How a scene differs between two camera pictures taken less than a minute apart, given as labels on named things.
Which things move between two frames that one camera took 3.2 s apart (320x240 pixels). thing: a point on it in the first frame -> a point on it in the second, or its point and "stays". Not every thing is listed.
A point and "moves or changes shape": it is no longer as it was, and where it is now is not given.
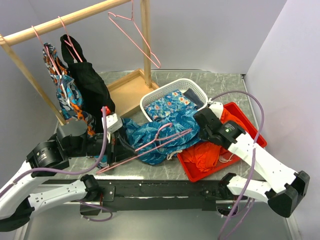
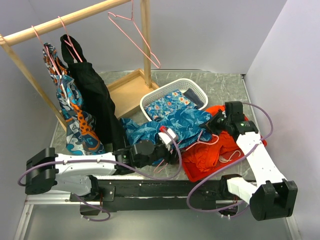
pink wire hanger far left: [49, 54] stays
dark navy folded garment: [190, 94] stays
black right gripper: [202, 134] -> [210, 124]
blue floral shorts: [172, 104] stays
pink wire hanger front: [156, 141] moves or changes shape
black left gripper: [119, 149] -> [170, 157]
